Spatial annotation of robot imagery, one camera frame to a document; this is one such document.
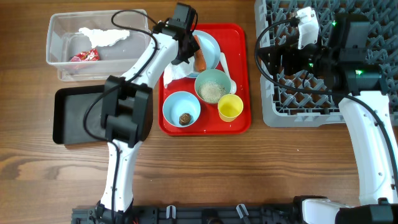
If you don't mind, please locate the orange carrot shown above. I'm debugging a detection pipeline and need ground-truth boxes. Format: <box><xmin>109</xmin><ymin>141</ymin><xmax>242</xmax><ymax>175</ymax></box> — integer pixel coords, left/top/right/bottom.
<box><xmin>194</xmin><ymin>35</ymin><xmax>206</xmax><ymax>72</ymax></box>

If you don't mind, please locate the green bowl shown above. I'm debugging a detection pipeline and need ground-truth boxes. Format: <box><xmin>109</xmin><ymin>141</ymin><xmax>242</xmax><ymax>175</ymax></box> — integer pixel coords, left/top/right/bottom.
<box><xmin>195</xmin><ymin>69</ymin><xmax>231</xmax><ymax>103</ymax></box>

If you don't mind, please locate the pile of white rice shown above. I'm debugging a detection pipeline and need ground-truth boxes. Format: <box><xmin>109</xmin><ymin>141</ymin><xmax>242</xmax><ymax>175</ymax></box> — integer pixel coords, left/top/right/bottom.
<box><xmin>198</xmin><ymin>81</ymin><xmax>226</xmax><ymax>103</ymax></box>

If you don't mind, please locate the brown shiitake mushroom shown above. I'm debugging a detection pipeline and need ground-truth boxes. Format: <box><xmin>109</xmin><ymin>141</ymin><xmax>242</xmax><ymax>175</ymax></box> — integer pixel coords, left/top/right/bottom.
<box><xmin>178</xmin><ymin>113</ymin><xmax>192</xmax><ymax>126</ymax></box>

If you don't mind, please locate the yellow cup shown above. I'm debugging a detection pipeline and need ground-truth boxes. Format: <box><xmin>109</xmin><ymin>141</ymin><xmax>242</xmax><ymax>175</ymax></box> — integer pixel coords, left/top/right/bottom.
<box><xmin>217</xmin><ymin>94</ymin><xmax>244</xmax><ymax>122</ymax></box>

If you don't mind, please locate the small white tissue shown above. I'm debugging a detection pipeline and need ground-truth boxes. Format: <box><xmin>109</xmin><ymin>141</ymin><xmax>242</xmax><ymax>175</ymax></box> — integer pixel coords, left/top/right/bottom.
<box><xmin>78</xmin><ymin>27</ymin><xmax>130</xmax><ymax>48</ymax></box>

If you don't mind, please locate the red snack wrapper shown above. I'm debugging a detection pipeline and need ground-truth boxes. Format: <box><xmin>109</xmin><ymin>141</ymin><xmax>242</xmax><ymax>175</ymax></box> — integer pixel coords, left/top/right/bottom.
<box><xmin>70</xmin><ymin>49</ymin><xmax>100</xmax><ymax>62</ymax></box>

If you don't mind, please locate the large white tissue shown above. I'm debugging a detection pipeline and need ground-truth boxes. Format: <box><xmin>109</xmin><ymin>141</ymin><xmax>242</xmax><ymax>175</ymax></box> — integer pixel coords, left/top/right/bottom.
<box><xmin>163</xmin><ymin>60</ymin><xmax>195</xmax><ymax>88</ymax></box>

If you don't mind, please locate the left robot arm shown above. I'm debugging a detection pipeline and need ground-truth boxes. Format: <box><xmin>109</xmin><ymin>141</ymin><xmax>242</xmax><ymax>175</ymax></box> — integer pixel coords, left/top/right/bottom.
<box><xmin>94</xmin><ymin>3</ymin><xmax>200</xmax><ymax>223</ymax></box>

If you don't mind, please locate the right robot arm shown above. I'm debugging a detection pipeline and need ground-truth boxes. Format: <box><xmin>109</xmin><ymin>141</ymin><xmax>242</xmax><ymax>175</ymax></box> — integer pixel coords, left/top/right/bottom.
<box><xmin>254</xmin><ymin>7</ymin><xmax>397</xmax><ymax>223</ymax></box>

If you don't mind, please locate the grey dishwasher rack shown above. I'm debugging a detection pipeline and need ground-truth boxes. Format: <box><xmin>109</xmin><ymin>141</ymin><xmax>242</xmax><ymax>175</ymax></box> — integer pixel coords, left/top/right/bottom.
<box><xmin>254</xmin><ymin>0</ymin><xmax>397</xmax><ymax>127</ymax></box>

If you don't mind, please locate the light blue plate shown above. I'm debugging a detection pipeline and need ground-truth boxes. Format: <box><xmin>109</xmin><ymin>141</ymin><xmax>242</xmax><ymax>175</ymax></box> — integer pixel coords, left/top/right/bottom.
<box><xmin>193</xmin><ymin>30</ymin><xmax>221</xmax><ymax>69</ymax></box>

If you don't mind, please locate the light blue bowl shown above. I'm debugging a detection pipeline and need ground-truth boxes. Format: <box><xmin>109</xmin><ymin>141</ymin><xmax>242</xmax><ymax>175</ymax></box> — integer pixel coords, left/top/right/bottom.
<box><xmin>162</xmin><ymin>91</ymin><xmax>201</xmax><ymax>128</ymax></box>

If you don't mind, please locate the white plastic spoon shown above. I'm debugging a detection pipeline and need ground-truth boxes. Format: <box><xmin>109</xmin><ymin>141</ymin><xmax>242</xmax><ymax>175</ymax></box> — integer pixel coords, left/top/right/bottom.
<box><xmin>220</xmin><ymin>52</ymin><xmax>237</xmax><ymax>94</ymax></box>

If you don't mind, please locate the red serving tray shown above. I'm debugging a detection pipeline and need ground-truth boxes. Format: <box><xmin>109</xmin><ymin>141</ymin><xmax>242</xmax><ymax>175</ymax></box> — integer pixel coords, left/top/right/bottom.
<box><xmin>158</xmin><ymin>23</ymin><xmax>251</xmax><ymax>136</ymax></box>

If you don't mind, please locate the clear plastic bin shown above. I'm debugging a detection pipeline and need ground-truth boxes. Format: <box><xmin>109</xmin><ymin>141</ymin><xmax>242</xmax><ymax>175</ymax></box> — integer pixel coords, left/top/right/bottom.
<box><xmin>46</xmin><ymin>9</ymin><xmax>151</xmax><ymax>82</ymax></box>

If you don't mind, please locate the black plastic tray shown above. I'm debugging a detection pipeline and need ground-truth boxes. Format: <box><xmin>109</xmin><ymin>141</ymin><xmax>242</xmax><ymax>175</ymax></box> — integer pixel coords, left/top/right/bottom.
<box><xmin>52</xmin><ymin>85</ymin><xmax>104</xmax><ymax>144</ymax></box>

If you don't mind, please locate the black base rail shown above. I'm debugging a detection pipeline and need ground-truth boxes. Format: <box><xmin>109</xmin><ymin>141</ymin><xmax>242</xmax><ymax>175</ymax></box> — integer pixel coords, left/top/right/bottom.
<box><xmin>71</xmin><ymin>203</ymin><xmax>300</xmax><ymax>224</ymax></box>

